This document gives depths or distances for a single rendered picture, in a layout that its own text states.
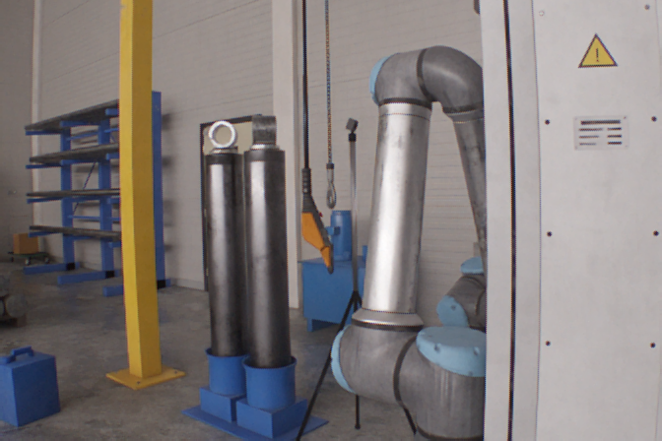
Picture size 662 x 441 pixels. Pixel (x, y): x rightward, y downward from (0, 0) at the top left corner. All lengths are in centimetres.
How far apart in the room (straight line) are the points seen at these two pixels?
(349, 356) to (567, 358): 46
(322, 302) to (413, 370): 387
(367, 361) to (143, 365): 297
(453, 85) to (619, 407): 65
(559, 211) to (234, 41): 628
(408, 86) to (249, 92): 549
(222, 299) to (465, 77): 223
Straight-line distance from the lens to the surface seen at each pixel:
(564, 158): 86
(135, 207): 381
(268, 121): 285
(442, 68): 114
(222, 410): 324
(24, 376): 344
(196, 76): 746
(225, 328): 312
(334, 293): 481
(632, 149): 87
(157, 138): 756
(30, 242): 1135
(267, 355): 291
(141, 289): 387
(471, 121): 115
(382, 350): 111
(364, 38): 559
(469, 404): 104
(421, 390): 106
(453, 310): 137
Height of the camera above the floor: 127
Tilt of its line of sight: 1 degrees down
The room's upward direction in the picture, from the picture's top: 1 degrees counter-clockwise
